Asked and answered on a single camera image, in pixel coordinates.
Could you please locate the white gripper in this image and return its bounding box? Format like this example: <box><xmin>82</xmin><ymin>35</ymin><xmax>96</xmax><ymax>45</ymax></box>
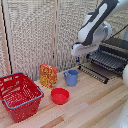
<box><xmin>70</xmin><ymin>42</ymin><xmax>100</xmax><ymax>64</ymax></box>

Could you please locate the blue plastic mug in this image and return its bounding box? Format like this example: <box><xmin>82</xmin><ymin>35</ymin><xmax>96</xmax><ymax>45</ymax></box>
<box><xmin>63</xmin><ymin>69</ymin><xmax>80</xmax><ymax>88</ymax></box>

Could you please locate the black wire oven tray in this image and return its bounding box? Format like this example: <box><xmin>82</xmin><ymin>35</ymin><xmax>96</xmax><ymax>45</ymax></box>
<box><xmin>88</xmin><ymin>49</ymin><xmax>128</xmax><ymax>74</ymax></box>

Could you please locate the black oven door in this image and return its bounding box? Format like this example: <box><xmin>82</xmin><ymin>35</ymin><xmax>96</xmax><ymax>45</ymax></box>
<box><xmin>77</xmin><ymin>64</ymin><xmax>111</xmax><ymax>85</ymax></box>

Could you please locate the black dish rack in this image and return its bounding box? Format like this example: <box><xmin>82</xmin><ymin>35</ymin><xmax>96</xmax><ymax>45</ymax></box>
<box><xmin>96</xmin><ymin>36</ymin><xmax>128</xmax><ymax>80</ymax></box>

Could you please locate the red yellow snack box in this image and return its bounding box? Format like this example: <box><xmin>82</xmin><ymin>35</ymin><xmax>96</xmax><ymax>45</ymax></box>
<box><xmin>39</xmin><ymin>63</ymin><xmax>59</xmax><ymax>90</ymax></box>

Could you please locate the red plastic bowl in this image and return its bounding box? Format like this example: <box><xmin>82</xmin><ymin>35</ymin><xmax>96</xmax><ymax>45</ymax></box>
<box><xmin>50</xmin><ymin>87</ymin><xmax>71</xmax><ymax>106</ymax></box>

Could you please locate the red plastic shopping basket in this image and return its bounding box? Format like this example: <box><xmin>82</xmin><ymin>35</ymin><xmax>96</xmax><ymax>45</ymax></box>
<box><xmin>0</xmin><ymin>71</ymin><xmax>45</xmax><ymax>124</ymax></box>

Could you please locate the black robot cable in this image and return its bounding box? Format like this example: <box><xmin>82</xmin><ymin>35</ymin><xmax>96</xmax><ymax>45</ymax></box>
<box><xmin>111</xmin><ymin>23</ymin><xmax>128</xmax><ymax>39</ymax></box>

